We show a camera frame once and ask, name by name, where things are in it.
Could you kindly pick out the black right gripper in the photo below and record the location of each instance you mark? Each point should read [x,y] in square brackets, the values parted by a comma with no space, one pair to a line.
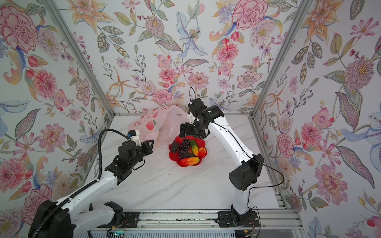
[187,132]

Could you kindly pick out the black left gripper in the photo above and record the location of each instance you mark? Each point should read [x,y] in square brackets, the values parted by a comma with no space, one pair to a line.
[148,149]

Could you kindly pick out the pink plastic bag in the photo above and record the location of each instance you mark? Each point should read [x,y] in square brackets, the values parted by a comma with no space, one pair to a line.
[161,125]

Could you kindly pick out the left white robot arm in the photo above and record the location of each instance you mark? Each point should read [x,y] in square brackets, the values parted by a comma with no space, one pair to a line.
[66,218]

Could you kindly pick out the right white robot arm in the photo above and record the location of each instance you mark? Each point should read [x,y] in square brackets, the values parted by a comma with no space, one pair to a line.
[204,120]

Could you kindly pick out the green orange toy papaya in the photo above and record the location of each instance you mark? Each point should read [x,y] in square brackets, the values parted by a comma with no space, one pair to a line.
[194,147]

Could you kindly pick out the red yellow toy peach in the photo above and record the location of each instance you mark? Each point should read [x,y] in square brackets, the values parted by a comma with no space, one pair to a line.
[202,152]

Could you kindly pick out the dark purple toy grapes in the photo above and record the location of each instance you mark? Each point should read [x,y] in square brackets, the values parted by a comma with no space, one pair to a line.
[183,149]

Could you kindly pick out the dark toy avocado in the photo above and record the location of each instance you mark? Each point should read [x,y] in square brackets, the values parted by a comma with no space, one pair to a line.
[174,147]

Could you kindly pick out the red orange toy mango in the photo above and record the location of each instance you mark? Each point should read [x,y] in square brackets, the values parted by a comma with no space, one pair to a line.
[190,161]

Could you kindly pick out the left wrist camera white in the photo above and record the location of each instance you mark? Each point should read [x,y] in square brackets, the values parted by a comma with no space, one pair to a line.
[134,135]

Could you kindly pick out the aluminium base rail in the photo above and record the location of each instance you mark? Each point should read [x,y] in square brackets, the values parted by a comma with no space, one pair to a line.
[259,219]

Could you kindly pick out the aluminium corner post right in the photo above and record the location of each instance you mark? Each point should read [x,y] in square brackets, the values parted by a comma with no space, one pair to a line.
[301,13]

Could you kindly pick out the aluminium corner post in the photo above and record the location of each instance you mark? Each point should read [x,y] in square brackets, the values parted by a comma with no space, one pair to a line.
[301,13]
[58,19]

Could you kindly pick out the aluminium corner post left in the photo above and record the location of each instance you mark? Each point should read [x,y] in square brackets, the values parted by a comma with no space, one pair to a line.
[58,19]

